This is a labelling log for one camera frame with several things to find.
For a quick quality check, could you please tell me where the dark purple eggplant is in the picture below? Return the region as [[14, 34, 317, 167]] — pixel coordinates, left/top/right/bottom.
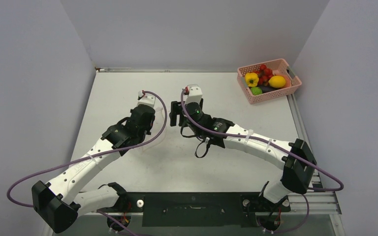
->
[[258, 85, 278, 93]]

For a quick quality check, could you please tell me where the yellow lemon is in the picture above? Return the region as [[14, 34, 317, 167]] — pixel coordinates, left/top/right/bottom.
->
[[268, 75, 287, 89]]

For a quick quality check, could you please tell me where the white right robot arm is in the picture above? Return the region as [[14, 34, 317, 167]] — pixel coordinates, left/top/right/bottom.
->
[[169, 101, 317, 210]]

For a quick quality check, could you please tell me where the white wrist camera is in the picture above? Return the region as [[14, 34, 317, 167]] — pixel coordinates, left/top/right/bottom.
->
[[137, 90, 156, 108], [183, 84, 203, 105]]

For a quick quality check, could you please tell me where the yellow bell pepper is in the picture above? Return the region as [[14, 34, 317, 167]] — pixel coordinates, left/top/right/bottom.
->
[[244, 72, 259, 88]]

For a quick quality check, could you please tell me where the green lime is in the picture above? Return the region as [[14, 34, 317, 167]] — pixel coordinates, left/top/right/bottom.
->
[[250, 87, 263, 96]]

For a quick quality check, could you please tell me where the red strawberry cluster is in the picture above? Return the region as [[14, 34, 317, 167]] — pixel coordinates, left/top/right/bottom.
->
[[253, 64, 274, 86]]

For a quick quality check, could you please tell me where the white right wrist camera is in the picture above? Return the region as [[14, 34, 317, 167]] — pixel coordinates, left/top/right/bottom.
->
[[183, 84, 203, 105]]

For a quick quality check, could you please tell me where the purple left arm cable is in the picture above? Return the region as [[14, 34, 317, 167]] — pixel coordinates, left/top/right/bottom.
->
[[6, 90, 168, 208]]

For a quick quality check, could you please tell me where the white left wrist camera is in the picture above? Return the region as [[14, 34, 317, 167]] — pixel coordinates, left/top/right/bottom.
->
[[137, 90, 156, 108]]

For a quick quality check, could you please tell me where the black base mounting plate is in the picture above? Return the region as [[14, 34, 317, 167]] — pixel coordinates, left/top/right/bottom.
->
[[104, 192, 291, 227]]

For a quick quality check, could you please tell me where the clear zip top bag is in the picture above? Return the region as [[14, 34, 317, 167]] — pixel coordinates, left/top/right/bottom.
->
[[140, 107, 167, 154]]

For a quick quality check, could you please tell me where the pink plastic basket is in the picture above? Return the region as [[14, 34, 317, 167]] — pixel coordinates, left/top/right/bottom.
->
[[237, 59, 302, 104]]

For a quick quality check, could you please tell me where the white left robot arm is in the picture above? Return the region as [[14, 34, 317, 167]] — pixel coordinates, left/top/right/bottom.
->
[[31, 104, 156, 233]]

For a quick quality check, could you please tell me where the aluminium rail frame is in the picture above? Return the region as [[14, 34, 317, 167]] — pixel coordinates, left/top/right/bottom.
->
[[282, 94, 346, 236]]

